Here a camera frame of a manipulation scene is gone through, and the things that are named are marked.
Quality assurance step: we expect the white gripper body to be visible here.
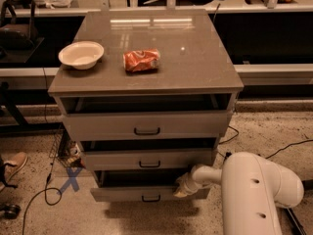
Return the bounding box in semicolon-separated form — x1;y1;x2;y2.
179;172;203;195

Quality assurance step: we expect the grey bottom drawer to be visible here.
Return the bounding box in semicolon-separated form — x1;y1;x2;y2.
89;169;212;204

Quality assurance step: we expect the grey drawer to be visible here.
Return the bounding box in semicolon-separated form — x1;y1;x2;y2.
63;111;232;141
82;148;216;170
89;169;212;204

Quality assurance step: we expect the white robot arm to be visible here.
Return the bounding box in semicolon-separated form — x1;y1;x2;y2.
174;152;304;235

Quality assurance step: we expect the grey drawer cabinet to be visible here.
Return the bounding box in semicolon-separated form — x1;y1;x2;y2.
48;9;245;194

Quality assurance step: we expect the grey middle drawer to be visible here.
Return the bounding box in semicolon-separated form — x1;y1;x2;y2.
82;148;216;170

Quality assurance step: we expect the grey top drawer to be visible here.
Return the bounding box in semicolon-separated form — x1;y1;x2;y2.
63;111;232;141

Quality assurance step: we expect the blue tape cross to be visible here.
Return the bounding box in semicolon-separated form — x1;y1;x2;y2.
60;167;82;194

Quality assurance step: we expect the black metal stand leg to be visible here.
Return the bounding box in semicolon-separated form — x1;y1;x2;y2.
285;179;313;235

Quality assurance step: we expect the crushed orange soda can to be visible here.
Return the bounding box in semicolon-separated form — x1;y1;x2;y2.
123;49;160;72

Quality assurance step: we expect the white paper bowl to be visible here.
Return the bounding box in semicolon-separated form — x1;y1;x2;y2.
59;41;104;71

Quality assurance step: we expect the tan shoe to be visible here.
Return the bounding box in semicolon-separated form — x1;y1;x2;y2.
0;152;28;191

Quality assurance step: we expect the black caster wheel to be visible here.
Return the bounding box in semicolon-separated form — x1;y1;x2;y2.
0;205;21;219

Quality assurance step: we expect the dark bag on bench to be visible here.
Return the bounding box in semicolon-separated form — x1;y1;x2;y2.
0;0;44;63

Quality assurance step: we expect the black floor cable right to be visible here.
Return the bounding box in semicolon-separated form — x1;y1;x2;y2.
217;125;313;160

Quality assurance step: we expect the black floor cable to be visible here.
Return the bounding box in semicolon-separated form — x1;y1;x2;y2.
217;125;313;160
21;67;67;235

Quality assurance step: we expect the black floor cable left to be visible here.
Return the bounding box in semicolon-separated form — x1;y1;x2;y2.
21;67;67;235

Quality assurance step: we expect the black wire basket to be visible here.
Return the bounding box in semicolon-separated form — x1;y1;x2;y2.
49;129;81;167

